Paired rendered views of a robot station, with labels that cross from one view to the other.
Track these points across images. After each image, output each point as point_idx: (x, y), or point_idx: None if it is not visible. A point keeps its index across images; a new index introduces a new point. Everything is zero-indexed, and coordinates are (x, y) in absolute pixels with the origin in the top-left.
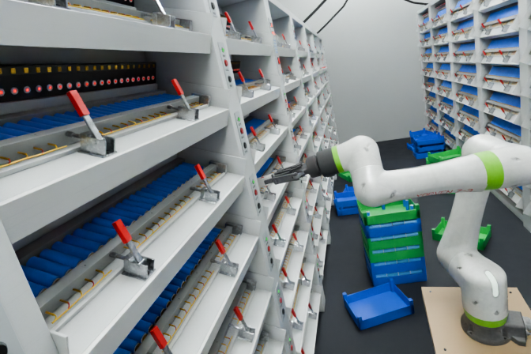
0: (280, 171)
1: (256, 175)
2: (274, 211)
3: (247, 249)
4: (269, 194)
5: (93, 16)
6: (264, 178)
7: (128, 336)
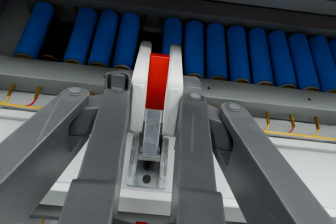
0: (226, 120)
1: (323, 72)
2: (120, 208)
3: None
4: (135, 148)
5: None
6: (138, 61)
7: None
